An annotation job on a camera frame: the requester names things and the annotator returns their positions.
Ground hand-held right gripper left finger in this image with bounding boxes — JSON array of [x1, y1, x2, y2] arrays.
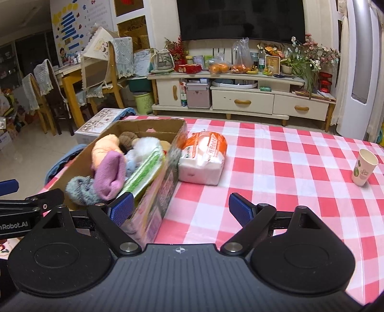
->
[[40, 192, 142, 256]]

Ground black television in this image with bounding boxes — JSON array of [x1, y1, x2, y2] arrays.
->
[[176, 0, 306, 42]]

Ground red checked tablecloth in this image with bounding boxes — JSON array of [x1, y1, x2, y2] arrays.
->
[[36, 115, 384, 303]]

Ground white round tray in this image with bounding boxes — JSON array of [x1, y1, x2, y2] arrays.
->
[[211, 78, 258, 90]]

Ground white lace curtain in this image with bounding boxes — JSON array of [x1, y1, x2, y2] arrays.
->
[[330, 15, 350, 126]]

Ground wooden picture frame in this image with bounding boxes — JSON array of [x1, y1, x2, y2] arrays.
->
[[264, 55, 281, 75]]

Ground green potted plant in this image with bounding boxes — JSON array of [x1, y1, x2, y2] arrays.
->
[[280, 54, 320, 99]]

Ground red gift box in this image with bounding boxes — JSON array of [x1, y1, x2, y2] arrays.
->
[[174, 64, 202, 74]]

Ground pink fleece sock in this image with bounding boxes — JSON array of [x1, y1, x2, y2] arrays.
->
[[93, 150, 127, 201]]

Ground glass kettle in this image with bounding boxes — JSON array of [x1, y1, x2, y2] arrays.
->
[[150, 48, 175, 74]]

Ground white fluffy ball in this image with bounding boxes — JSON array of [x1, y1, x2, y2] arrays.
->
[[132, 136, 164, 159]]

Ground pink white flower bouquet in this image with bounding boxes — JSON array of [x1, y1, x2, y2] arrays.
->
[[291, 34, 341, 69]]

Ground light green bin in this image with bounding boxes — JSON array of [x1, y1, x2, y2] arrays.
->
[[133, 91, 154, 114]]

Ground orange white tissue pack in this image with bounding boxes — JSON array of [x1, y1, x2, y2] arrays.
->
[[178, 131, 228, 186]]

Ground printed cardboard box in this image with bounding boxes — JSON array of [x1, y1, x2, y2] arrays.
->
[[49, 118, 188, 245]]

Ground red candle holder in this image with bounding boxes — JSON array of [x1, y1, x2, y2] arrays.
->
[[318, 71, 330, 94]]

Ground wall poster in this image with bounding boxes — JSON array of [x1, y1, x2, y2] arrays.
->
[[49, 0, 114, 66]]

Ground orange knitted cloth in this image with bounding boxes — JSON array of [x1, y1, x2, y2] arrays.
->
[[91, 134, 125, 177]]

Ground pale green lace cover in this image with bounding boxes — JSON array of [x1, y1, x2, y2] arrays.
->
[[110, 37, 134, 78]]

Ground pink storage box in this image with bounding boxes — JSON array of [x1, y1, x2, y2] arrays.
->
[[185, 82, 212, 108]]

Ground clear plastic bag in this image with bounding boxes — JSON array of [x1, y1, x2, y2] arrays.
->
[[231, 37, 254, 74]]

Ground patterned white box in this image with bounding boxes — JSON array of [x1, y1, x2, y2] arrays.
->
[[74, 108, 128, 145]]

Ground dark green bin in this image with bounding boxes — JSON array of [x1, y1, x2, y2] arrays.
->
[[128, 77, 152, 93]]

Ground white paper certificate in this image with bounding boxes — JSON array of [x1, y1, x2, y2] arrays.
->
[[133, 49, 152, 77]]

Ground cream television cabinet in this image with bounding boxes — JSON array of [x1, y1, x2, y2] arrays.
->
[[148, 72, 336, 126]]

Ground bag of oranges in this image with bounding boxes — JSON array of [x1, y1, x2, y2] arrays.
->
[[208, 61, 232, 75]]

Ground red berry branches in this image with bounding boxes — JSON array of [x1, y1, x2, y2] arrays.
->
[[164, 34, 188, 62]]

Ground wooden chair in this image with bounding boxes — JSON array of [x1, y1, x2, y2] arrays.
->
[[81, 27, 134, 110]]

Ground white tower air conditioner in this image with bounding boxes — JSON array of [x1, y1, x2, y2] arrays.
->
[[336, 0, 384, 140]]

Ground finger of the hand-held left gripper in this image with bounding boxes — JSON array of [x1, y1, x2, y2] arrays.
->
[[0, 188, 65, 212], [0, 179, 19, 195]]

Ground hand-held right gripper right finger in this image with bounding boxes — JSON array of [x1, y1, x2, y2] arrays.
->
[[220, 193, 323, 256]]

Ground white paper cup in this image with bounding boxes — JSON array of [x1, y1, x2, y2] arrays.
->
[[351, 148, 379, 186]]

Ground green striped white towel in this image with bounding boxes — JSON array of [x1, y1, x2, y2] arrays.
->
[[124, 148, 165, 200]]

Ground grey green knitted hat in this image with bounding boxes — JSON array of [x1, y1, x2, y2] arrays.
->
[[65, 176, 104, 206]]

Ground yellow wooden table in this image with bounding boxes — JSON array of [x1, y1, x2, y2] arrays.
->
[[54, 64, 90, 126]]

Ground beige printed cloth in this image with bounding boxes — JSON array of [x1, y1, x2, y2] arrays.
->
[[82, 27, 119, 60]]

